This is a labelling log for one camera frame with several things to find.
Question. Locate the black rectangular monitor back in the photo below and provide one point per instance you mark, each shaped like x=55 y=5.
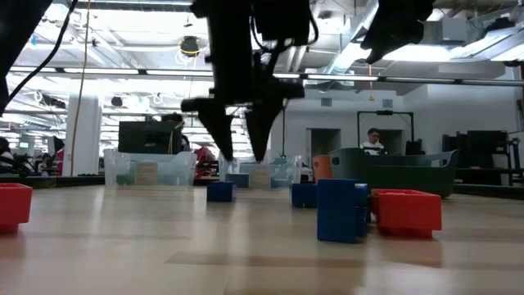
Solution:
x=147 y=137

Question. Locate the black metal frame stand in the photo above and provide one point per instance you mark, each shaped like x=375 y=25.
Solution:
x=385 y=112

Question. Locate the orange rectangular toy brick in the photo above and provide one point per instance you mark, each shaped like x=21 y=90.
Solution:
x=14 y=205
x=409 y=213

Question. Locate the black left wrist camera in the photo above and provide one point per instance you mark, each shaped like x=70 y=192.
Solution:
x=286 y=20

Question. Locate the teal plastic bin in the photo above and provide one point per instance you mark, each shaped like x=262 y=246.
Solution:
x=409 y=176

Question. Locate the black round ceiling fixture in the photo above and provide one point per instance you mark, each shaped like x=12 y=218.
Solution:
x=189 y=46

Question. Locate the black aluminium table frame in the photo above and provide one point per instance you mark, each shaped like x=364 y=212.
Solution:
x=49 y=181

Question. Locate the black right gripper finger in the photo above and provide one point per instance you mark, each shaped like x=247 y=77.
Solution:
x=393 y=39

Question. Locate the red rounded object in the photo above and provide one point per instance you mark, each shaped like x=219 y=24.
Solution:
x=204 y=157

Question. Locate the orange plastic bin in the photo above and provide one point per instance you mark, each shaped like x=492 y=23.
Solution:
x=322 y=168

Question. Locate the small green toy block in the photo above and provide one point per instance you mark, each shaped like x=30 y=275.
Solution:
x=125 y=179

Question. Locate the clear plastic bin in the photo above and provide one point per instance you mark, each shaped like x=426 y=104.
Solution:
x=172 y=172
x=286 y=172

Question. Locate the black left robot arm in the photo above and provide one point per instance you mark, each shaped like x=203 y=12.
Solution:
x=16 y=24

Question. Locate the black equipment rack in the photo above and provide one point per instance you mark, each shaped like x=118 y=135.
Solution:
x=479 y=147

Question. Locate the person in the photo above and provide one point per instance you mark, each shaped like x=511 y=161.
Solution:
x=5 y=157
x=373 y=145

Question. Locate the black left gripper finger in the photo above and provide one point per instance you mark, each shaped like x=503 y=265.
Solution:
x=217 y=123
x=262 y=123

